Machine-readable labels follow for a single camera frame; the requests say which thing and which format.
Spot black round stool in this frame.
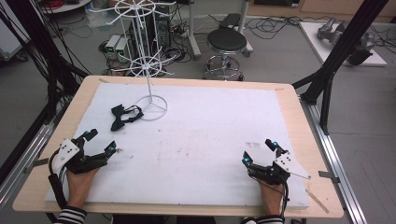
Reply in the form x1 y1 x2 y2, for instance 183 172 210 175
203 27 254 82

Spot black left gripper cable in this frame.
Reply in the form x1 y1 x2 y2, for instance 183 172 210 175
47 148 69 210

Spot person's striped left sleeve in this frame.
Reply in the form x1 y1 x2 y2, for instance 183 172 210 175
53 204 89 224

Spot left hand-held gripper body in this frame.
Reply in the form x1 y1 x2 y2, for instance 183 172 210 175
51 135 109 175

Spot black box on floor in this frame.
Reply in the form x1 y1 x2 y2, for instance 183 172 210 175
219 12 243 31

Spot white floor platform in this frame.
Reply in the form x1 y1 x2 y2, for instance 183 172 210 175
298 21 389 68

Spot black computer tower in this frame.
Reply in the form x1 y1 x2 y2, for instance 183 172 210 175
154 10 173 49

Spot person's left hand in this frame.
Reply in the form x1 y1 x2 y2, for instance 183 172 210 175
65 167 101 209

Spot white table leg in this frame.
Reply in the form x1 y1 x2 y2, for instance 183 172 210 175
237 0 255 58
186 0 203 61

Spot white wire display rack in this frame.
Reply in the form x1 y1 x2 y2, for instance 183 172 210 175
89 0 177 122

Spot person's right hand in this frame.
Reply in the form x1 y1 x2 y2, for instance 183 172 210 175
258 181 286 217

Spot black floor cables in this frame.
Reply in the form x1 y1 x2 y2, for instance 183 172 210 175
208 13 396 48

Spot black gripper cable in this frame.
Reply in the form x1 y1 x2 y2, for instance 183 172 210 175
279 182 290 219
47 148 69 210

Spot person's striped sleeve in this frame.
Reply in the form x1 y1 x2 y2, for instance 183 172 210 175
53 204 89 224
242 215 285 224

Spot person's striped right sleeve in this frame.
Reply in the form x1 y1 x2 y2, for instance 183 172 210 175
242 215 285 224

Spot black bow tie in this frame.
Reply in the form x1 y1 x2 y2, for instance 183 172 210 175
109 104 145 133

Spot grey metal bracket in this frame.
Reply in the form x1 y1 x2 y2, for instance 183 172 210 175
318 170 341 185
22 157 50 175

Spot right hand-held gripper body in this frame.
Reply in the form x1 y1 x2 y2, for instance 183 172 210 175
247 148 313 187

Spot white table mat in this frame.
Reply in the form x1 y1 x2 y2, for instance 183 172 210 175
44 81 311 210

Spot white power supply box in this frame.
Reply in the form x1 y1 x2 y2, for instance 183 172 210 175
115 36 131 63
105 34 121 60

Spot aluminium rail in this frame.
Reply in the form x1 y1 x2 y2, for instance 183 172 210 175
299 94 370 224
0 102 68 209

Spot black metal frame stand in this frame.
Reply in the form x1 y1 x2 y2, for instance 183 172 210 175
0 0 92 125
291 0 390 136

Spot beige tape strip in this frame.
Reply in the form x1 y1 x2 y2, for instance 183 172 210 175
304 188 331 215

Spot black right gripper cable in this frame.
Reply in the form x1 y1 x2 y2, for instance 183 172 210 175
279 182 290 219

